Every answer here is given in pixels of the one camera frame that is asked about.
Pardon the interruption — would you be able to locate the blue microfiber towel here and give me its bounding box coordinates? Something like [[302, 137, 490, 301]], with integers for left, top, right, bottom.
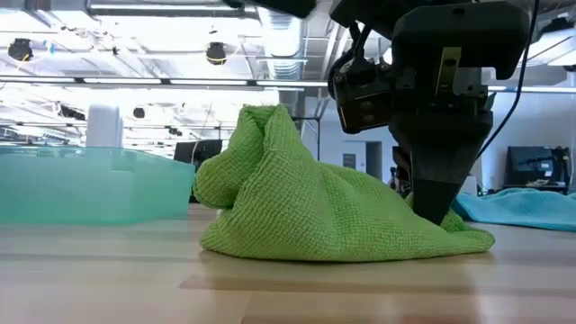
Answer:
[[452, 187, 576, 233]]

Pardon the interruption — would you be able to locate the teal translucent plastic basket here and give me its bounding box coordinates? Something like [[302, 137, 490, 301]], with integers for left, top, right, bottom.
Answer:
[[0, 146, 195, 226]]

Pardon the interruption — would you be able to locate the long ceiling light strip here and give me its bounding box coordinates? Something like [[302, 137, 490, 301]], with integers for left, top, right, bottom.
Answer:
[[0, 76, 329, 87]]

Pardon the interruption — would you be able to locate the grey door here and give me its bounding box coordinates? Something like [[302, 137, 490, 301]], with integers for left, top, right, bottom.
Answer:
[[364, 141, 383, 181]]

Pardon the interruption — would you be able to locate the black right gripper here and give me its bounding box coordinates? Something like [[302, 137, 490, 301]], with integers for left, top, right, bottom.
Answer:
[[389, 2, 531, 130]]

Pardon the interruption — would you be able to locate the black monitor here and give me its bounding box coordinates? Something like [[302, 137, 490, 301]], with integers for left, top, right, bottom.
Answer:
[[173, 139, 224, 171]]

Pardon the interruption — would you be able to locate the black ceiling spotlight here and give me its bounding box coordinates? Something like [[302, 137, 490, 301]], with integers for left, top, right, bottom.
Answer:
[[7, 38, 34, 62], [205, 41, 228, 67]]

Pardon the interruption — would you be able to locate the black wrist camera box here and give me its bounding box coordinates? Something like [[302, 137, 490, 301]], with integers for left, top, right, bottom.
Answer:
[[328, 53, 393, 135]]

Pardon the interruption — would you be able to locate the wide silver ceiling duct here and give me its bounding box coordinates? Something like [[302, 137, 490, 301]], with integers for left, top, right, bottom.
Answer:
[[258, 8, 308, 118]]

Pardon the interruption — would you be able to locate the desk monitor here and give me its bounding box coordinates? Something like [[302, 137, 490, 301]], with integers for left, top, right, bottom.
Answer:
[[506, 146, 555, 185]]

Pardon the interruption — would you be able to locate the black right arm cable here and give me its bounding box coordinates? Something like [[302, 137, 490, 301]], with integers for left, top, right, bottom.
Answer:
[[475, 0, 541, 159]]

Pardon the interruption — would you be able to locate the green microfiber towel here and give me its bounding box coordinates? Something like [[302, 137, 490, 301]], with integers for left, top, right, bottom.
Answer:
[[193, 103, 496, 263]]

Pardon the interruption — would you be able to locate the white pillar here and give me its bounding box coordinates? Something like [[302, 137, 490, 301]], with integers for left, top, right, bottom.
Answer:
[[85, 103, 123, 149]]

